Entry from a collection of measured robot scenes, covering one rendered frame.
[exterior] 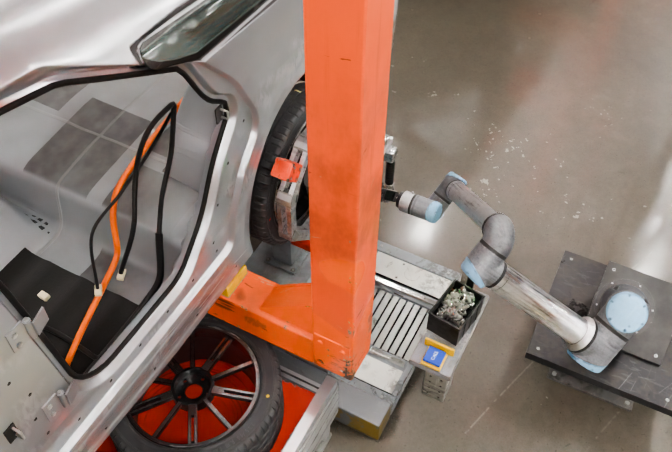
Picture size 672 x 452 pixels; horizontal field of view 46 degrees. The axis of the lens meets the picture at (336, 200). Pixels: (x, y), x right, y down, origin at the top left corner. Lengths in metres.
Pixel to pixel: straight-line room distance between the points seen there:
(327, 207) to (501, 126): 2.59
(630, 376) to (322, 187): 1.72
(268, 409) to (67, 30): 1.52
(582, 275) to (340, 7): 2.20
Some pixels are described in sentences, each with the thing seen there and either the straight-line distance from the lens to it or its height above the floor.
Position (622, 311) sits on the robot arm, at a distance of 3.18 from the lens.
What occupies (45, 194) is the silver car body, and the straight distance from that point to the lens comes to 3.11.
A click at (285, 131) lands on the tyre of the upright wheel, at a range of 2.85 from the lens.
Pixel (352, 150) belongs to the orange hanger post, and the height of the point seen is 1.68.
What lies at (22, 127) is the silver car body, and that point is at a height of 1.03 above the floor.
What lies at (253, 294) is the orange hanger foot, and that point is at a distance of 2.97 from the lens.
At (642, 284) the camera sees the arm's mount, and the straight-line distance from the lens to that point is 3.44.
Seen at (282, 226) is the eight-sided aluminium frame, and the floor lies 0.80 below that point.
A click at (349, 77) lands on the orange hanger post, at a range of 1.87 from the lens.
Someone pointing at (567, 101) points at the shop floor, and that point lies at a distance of 4.96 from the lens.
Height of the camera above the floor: 3.09
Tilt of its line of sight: 48 degrees down
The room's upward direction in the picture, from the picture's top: straight up
